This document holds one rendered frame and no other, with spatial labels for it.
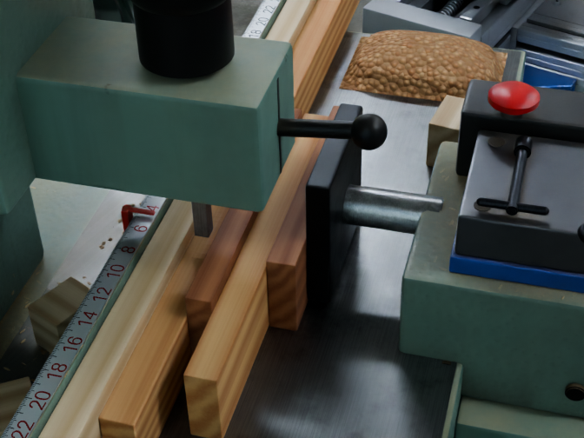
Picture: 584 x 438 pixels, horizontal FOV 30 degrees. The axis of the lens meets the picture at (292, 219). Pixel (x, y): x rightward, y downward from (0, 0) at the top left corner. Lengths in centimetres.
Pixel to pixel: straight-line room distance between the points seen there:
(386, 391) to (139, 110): 21
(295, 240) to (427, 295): 9
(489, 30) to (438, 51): 39
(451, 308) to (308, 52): 30
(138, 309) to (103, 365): 4
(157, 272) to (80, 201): 32
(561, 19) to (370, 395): 81
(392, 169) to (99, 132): 27
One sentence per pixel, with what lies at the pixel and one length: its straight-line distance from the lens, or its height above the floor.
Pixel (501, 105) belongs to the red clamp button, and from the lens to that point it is 65.
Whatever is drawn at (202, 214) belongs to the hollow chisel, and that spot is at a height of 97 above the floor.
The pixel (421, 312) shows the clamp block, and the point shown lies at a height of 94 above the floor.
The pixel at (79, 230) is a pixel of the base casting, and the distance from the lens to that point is 92.
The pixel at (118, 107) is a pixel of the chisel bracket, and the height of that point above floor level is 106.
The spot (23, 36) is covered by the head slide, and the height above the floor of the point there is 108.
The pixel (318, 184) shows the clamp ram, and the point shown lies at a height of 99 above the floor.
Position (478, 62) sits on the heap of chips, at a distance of 89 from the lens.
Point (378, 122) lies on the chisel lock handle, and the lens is 58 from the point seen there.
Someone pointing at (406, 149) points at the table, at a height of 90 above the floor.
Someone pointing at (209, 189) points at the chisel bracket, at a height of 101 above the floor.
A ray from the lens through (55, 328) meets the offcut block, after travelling 79.
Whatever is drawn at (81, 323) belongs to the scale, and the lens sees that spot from 61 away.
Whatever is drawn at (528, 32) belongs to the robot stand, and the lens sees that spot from 133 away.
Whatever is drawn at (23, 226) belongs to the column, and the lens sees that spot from 85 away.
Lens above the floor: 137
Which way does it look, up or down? 39 degrees down
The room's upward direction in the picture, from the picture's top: 2 degrees counter-clockwise
